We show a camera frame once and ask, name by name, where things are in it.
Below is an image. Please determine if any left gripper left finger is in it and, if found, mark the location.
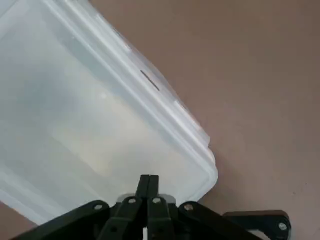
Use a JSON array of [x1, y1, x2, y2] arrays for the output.
[[12, 174, 150, 240]]

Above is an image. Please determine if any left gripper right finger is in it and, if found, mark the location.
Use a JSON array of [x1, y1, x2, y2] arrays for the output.
[[147, 174, 266, 240]]

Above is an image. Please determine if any translucent white box lid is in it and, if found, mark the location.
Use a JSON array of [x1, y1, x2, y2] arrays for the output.
[[0, 0, 219, 226]]

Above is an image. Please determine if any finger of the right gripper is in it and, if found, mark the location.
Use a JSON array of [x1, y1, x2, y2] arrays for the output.
[[221, 209, 291, 240]]

